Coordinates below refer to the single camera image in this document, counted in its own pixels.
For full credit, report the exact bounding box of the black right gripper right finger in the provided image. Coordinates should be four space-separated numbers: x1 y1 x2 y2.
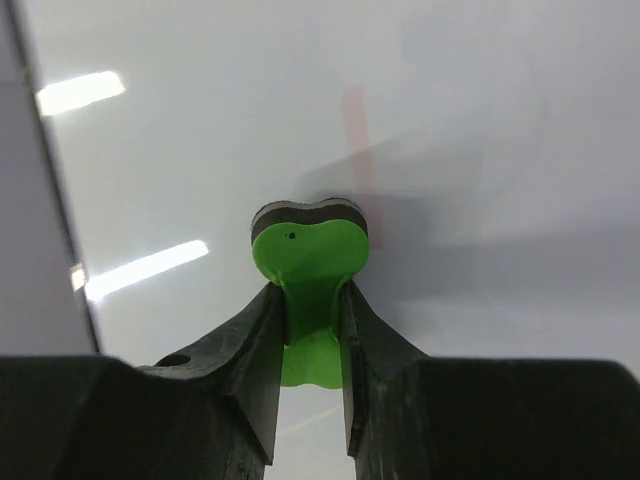
339 281 427 458

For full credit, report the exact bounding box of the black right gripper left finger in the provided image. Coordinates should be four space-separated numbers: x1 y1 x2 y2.
139 283 285 468

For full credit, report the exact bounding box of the green whiteboard eraser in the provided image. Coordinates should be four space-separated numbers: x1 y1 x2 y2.
251 197 370 389

